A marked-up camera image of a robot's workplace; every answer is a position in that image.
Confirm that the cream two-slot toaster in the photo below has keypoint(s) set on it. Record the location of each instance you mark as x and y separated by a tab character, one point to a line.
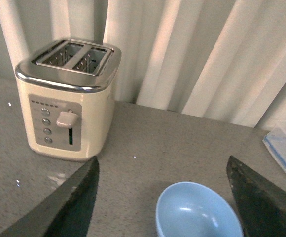
66	92

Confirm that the clear plastic food container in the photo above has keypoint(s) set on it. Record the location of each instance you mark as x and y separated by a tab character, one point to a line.
284	150

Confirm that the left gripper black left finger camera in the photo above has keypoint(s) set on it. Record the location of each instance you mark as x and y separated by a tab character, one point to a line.
67	212

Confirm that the blue bowl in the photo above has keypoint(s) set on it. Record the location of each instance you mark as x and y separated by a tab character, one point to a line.
188	209

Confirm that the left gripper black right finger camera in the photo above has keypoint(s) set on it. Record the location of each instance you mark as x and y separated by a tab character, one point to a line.
261	204

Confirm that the white curtain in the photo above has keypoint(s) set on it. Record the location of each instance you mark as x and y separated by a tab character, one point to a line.
219	59

